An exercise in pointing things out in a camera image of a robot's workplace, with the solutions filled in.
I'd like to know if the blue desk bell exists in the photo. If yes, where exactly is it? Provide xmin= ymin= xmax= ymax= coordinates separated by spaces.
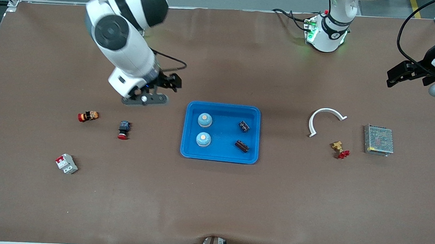
xmin=195 ymin=131 xmax=212 ymax=148
xmin=197 ymin=113 xmax=213 ymax=129

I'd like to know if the dark brown terminal block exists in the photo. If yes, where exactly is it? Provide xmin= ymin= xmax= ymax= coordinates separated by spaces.
xmin=234 ymin=139 xmax=250 ymax=153

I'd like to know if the blue plastic tray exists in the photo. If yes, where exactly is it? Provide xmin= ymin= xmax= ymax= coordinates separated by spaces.
xmin=179 ymin=100 xmax=262 ymax=165

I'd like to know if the orange emergency stop button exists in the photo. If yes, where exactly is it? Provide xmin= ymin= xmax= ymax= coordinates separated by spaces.
xmin=77 ymin=110 xmax=100 ymax=124

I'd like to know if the metal mesh power supply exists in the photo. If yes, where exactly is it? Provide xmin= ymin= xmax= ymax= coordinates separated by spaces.
xmin=362 ymin=124 xmax=395 ymax=157

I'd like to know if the white curved plastic piece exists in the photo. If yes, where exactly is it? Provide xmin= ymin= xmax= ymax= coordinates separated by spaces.
xmin=307 ymin=107 xmax=348 ymax=140

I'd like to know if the brass valve red handwheel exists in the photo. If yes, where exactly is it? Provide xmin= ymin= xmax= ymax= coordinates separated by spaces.
xmin=331 ymin=140 xmax=351 ymax=160

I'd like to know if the white red circuit breaker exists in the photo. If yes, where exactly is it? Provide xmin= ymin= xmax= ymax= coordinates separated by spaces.
xmin=55 ymin=153 xmax=79 ymax=175

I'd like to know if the brown table mat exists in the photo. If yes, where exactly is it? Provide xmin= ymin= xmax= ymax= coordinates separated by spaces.
xmin=0 ymin=0 xmax=435 ymax=244

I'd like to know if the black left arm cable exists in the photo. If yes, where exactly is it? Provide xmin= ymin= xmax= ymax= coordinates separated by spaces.
xmin=394 ymin=0 xmax=435 ymax=73

